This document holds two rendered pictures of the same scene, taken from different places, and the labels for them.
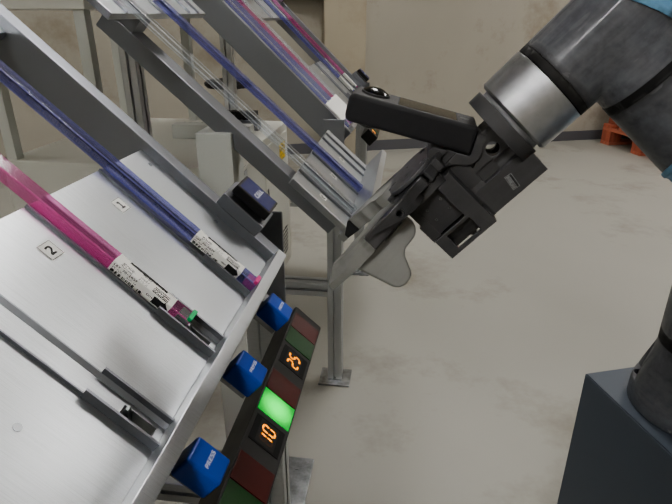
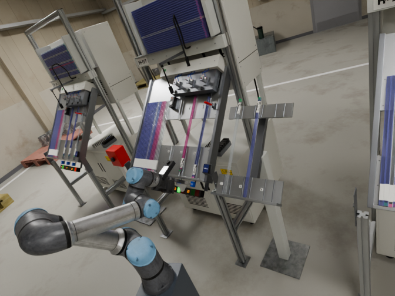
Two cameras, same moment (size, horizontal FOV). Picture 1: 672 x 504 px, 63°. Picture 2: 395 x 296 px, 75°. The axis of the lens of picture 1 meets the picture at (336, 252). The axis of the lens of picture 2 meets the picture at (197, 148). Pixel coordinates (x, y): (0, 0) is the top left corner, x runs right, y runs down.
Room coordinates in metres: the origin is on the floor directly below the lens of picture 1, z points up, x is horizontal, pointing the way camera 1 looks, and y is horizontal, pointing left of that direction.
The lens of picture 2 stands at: (1.34, -0.88, 1.54)
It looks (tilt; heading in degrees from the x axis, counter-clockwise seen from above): 27 degrees down; 127
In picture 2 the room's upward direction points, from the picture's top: 21 degrees counter-clockwise
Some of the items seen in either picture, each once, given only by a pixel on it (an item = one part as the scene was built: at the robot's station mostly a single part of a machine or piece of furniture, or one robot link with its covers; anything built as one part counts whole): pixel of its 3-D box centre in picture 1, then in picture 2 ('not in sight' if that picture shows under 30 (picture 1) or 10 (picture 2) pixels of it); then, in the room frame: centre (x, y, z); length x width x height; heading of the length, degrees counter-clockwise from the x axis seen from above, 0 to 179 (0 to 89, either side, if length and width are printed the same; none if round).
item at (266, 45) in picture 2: not in sight; (260, 36); (-0.83, 6.43, 0.40); 0.83 x 0.67 x 0.80; 102
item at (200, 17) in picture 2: not in sight; (173, 21); (0.39, 0.62, 1.52); 0.51 x 0.13 x 0.27; 172
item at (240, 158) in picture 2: not in sight; (226, 167); (0.35, 0.74, 0.31); 0.70 x 0.65 x 0.62; 172
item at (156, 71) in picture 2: not in sight; (152, 77); (-4.21, 5.65, 0.18); 1.29 x 0.92 x 0.36; 12
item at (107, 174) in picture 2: not in sight; (100, 140); (-1.10, 0.76, 0.66); 1.01 x 0.73 x 1.31; 82
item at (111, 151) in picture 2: not in sight; (133, 183); (-0.43, 0.38, 0.39); 0.24 x 0.24 x 0.78; 82
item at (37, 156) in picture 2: not in sight; (56, 141); (-3.92, 1.72, 0.18); 1.24 x 0.86 x 0.37; 102
